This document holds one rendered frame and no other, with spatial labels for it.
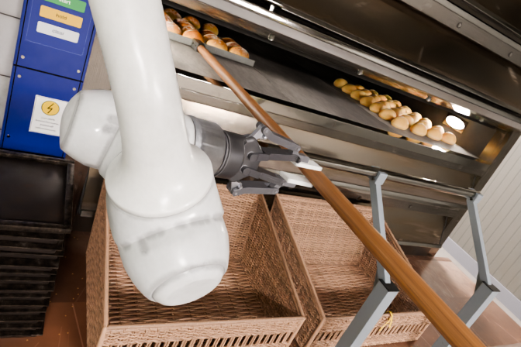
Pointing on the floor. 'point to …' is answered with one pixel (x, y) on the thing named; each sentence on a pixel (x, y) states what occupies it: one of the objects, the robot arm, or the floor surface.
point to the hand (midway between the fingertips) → (300, 171)
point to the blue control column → (39, 84)
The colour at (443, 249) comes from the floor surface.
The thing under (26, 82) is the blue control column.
